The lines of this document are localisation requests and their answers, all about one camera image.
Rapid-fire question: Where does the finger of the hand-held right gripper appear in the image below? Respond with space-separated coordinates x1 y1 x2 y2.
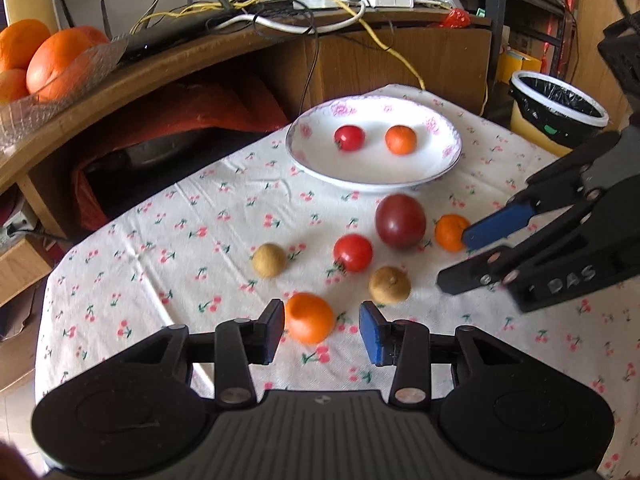
436 199 609 297
461 131 624 252

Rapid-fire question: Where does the brown longan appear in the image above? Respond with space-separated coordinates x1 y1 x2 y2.
368 266 412 306
251 242 287 279

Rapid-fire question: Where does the white power adapter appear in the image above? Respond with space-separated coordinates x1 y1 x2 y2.
292 0 363 10

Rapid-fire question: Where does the yellow box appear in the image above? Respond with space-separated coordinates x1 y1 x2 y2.
499 49 544 84

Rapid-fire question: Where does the small orange mandarin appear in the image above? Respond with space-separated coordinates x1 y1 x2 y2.
434 214 472 253
385 125 418 156
285 292 335 345

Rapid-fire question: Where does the black metal shelf rack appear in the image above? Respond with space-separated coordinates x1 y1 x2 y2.
390 0 583 122

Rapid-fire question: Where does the large orange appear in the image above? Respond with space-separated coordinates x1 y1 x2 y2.
26 29 97 103
0 19 52 72

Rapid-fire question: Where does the large red plastic bag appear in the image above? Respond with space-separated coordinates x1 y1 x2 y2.
71 81 292 232

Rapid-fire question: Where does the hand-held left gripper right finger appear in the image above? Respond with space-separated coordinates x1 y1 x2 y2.
359 301 501 409

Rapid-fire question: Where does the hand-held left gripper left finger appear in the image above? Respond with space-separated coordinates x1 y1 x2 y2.
144 299 286 409

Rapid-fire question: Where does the large dark red tomato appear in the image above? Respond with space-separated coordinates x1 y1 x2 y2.
375 193 427 250

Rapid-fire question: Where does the yellow cable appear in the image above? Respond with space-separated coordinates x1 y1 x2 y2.
131 0 489 117

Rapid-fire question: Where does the glass fruit bowl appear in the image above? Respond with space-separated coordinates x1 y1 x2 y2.
0 39 132 150

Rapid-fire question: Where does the yellow trash bin black liner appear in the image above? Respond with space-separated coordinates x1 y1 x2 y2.
508 70 610 157

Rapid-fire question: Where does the small red plastic bag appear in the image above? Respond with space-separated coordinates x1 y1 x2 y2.
439 8 472 30

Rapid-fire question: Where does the metal pot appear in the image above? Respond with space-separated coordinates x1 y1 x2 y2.
117 130 227 167

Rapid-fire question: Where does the white cable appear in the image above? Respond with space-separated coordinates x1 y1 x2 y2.
206 0 369 37

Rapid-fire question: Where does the white floral plate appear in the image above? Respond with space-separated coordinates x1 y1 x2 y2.
285 96 463 195

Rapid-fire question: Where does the black router with antennas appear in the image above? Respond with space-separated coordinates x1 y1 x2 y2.
59 0 286 64

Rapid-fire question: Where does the black cable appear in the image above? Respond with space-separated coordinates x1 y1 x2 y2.
251 7 323 123

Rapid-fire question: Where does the red cherry tomato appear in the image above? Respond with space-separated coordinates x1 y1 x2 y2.
334 125 366 152
333 233 374 274

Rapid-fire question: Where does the wooden desk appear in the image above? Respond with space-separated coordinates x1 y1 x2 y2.
0 6 494 241

